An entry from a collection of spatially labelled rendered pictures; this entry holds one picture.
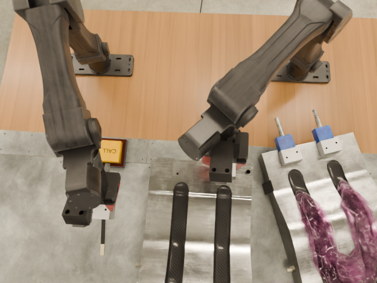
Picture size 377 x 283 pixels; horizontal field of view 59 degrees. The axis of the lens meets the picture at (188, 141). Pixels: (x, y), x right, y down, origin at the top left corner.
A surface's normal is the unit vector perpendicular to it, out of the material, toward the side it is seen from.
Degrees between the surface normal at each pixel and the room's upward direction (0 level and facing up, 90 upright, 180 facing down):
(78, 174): 27
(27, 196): 0
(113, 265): 0
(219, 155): 22
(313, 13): 11
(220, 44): 0
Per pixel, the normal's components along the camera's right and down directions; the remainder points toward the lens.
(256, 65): -0.14, -0.12
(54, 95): 0.04, -0.03
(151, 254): 0.02, -0.65
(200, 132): 0.13, -0.38
